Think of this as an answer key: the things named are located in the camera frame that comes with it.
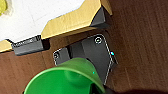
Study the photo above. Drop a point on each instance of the white-top yellow gaming table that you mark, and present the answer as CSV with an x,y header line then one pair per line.
x,y
43,16

